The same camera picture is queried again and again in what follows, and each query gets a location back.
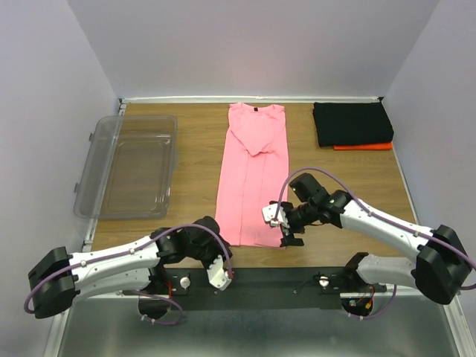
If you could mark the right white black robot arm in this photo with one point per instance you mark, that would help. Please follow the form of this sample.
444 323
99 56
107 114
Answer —
433 260

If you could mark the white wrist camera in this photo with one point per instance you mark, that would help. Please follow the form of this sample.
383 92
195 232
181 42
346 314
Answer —
218 276
275 216

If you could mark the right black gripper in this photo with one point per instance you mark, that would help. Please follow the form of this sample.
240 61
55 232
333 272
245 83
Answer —
289 239

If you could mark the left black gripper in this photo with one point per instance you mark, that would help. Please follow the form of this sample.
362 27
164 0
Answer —
219 249

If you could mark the pink t shirt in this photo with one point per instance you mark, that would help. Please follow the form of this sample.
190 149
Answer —
255 164

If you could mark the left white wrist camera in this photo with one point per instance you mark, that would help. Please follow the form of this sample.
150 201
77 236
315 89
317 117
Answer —
218 276

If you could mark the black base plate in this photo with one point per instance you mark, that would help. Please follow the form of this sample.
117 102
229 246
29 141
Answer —
266 288

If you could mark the folded orange t shirt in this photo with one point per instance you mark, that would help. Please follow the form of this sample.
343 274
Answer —
365 147

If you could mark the clear plastic bin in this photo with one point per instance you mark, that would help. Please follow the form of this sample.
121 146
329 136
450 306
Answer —
129 168

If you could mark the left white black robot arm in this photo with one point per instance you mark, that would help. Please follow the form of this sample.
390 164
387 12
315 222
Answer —
61 278

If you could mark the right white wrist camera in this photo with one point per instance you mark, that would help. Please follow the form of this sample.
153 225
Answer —
275 216

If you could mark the folded black t shirt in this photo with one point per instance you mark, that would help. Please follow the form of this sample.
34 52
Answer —
351 124

